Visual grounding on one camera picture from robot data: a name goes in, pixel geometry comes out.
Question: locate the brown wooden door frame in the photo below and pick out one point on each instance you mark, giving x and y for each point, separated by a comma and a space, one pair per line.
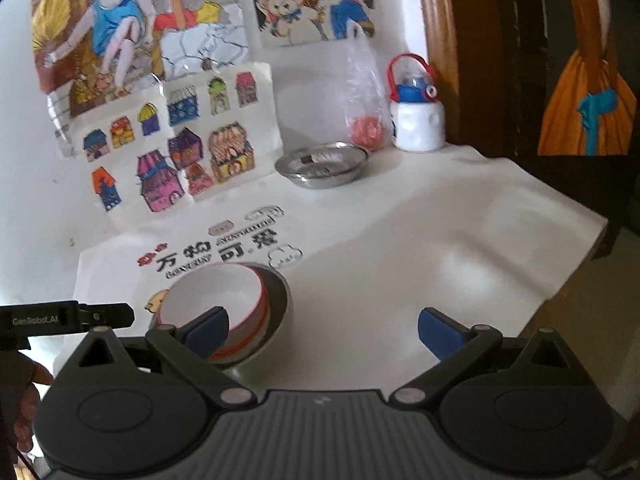
450, 35

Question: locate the white printed table cover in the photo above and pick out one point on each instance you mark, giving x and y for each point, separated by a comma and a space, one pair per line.
400, 240

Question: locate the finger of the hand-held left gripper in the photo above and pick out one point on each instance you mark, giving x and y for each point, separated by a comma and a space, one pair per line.
107, 315

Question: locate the white bowl with orange stripe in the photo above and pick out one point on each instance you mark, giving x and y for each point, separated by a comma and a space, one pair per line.
215, 290

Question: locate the laughing child drawing poster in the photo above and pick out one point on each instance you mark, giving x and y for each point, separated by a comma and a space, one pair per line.
115, 25

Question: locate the girl with dogs poster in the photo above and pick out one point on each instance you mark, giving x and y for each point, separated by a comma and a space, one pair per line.
300, 10

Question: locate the person's left hand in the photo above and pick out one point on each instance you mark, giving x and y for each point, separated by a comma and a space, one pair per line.
27, 410

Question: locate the orange dress figure poster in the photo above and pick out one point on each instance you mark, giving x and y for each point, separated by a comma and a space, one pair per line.
585, 85

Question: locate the clear plastic bag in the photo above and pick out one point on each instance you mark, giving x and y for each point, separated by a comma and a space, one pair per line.
365, 75

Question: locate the coloured houses drawing sheet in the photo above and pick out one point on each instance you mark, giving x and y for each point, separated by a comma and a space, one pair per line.
220, 120

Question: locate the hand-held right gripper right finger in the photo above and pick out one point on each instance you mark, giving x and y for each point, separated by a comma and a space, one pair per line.
440, 332

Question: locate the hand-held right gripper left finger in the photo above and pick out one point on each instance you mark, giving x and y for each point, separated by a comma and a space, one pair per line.
206, 332

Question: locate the red ball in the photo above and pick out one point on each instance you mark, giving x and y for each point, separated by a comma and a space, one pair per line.
367, 131

